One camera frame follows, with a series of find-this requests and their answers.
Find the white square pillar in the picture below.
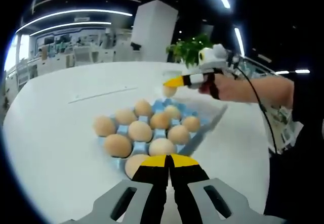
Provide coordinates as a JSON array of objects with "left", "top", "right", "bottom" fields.
[{"left": 131, "top": 0, "right": 179, "bottom": 63}]

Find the blue egg tray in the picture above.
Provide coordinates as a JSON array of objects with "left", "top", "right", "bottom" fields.
[{"left": 97, "top": 98, "right": 203, "bottom": 174}]

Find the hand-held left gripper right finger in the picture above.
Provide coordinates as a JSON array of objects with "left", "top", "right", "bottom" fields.
[{"left": 169, "top": 153, "right": 290, "bottom": 224}]

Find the white plant pot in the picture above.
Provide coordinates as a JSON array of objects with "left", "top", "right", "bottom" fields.
[{"left": 181, "top": 66, "right": 201, "bottom": 76}]

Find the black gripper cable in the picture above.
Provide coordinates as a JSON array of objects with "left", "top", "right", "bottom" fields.
[{"left": 235, "top": 63, "right": 278, "bottom": 154}]

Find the white low cabinet row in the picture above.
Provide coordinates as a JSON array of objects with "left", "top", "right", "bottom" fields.
[{"left": 17, "top": 47, "right": 132, "bottom": 83}]

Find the single tan egg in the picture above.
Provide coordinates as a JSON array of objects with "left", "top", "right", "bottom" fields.
[{"left": 163, "top": 83, "right": 177, "bottom": 98}]

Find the green potted plant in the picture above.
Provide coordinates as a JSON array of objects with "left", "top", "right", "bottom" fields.
[{"left": 166, "top": 33, "right": 214, "bottom": 68}]

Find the white worn device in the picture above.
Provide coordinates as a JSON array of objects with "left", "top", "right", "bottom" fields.
[{"left": 267, "top": 105, "right": 304, "bottom": 155}]

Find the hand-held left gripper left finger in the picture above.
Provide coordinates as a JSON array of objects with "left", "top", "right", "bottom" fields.
[{"left": 60, "top": 154, "right": 170, "bottom": 224}]

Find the person's right hand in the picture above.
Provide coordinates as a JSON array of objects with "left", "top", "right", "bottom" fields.
[{"left": 198, "top": 73, "right": 230, "bottom": 101}]

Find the white table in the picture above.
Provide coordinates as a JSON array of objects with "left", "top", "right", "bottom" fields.
[{"left": 2, "top": 61, "right": 274, "bottom": 224}]

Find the cluster of tan eggs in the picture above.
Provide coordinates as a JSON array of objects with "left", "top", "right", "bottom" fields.
[{"left": 93, "top": 99, "right": 202, "bottom": 181}]

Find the person's black clothing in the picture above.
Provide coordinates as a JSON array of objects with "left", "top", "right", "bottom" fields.
[{"left": 263, "top": 74, "right": 324, "bottom": 224}]

